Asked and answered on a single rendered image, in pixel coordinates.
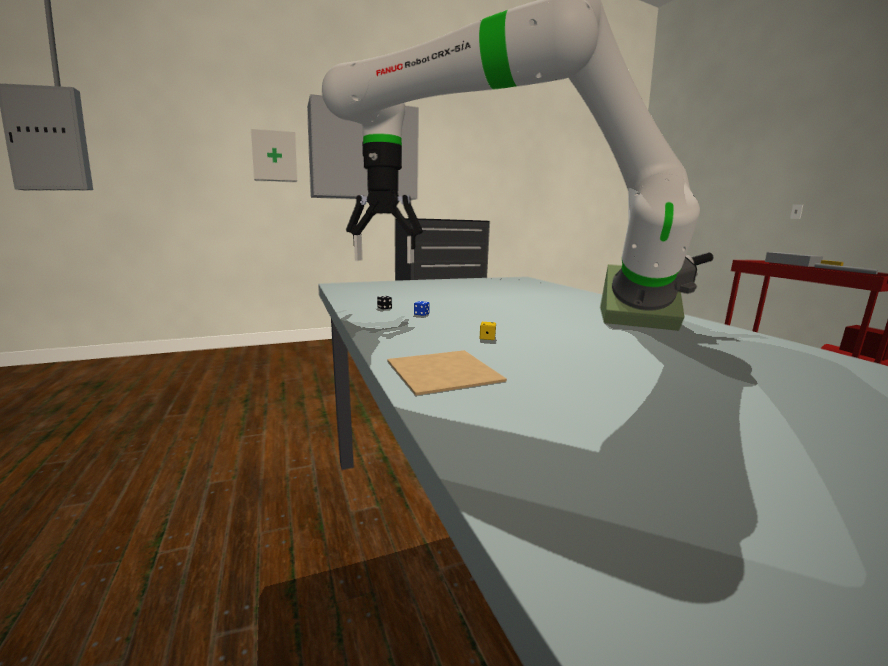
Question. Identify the yellow die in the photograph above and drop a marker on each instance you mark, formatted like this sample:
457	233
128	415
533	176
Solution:
487	330

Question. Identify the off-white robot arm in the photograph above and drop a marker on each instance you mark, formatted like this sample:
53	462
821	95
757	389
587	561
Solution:
543	41

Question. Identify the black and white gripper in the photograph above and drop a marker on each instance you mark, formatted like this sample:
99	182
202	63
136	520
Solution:
382	198

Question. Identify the tan square mat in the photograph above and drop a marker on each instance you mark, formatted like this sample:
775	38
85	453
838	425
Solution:
438	372

